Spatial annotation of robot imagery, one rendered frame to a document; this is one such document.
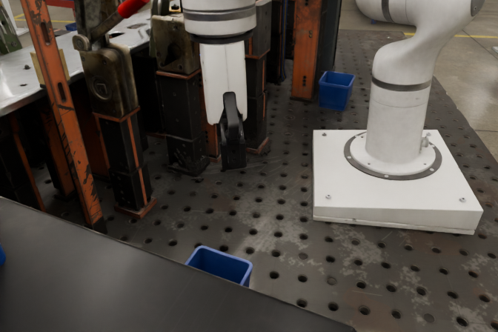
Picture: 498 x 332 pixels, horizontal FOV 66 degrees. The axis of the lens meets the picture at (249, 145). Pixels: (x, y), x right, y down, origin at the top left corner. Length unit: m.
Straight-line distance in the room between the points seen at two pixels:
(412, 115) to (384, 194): 0.17
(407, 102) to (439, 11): 0.19
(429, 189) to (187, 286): 0.67
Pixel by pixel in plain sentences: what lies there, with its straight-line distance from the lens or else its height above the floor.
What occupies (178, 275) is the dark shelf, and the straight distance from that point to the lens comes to 0.30.
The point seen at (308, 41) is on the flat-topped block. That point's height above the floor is 0.90.
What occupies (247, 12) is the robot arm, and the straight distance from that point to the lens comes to 0.45.
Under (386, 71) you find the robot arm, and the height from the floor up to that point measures 0.97.
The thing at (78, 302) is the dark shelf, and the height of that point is 1.03.
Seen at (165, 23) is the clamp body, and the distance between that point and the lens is 0.81.
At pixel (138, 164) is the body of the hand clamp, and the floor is 0.82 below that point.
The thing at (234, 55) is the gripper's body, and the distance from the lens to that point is 0.44.
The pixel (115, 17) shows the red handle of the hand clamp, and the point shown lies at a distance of 0.66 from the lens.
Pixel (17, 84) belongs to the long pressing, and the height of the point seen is 1.00.
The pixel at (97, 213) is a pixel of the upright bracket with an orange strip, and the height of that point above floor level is 0.76.
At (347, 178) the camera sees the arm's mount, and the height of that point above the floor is 0.74.
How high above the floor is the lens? 1.26
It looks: 32 degrees down
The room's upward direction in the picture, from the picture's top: straight up
